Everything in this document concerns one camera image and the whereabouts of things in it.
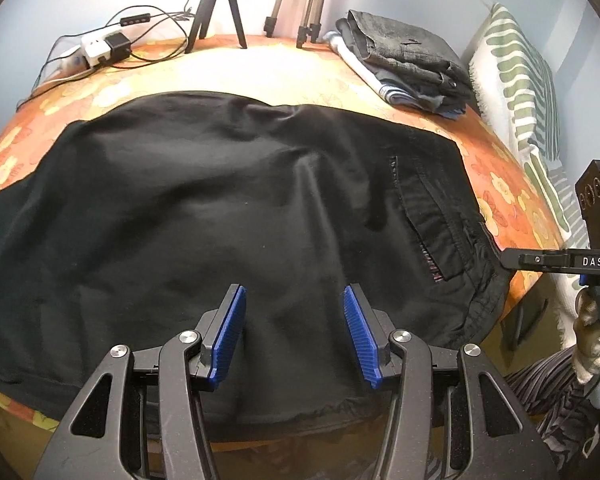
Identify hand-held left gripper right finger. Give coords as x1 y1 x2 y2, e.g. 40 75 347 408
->
343 284 563 480

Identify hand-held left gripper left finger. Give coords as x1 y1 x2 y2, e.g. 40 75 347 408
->
32 284 248 480

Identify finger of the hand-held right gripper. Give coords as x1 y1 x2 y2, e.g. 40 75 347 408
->
500 247 570 275

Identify black pants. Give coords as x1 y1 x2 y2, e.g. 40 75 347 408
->
0 91 511 433

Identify grey folded pants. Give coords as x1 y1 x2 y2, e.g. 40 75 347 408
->
336 9 475 107

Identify person's right hand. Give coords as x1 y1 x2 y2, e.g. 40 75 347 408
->
574 287 600 386

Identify person's striped clothing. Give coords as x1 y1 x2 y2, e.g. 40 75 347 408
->
502 347 600 480

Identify green striped white blanket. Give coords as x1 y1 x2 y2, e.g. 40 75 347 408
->
467 2 588 311

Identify white and blue folded cloth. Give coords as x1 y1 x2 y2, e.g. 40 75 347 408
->
324 31 468 121

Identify orange floral bedsheet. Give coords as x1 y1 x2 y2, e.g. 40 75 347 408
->
0 34 570 436

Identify black power adapter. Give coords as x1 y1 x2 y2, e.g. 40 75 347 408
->
104 32 132 63

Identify black tripod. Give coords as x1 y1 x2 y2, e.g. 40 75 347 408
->
185 0 249 55

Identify white cable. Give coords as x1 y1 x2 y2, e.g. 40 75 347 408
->
30 57 98 97

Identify white power strip with cables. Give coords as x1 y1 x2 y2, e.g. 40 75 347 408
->
45 6 201 63

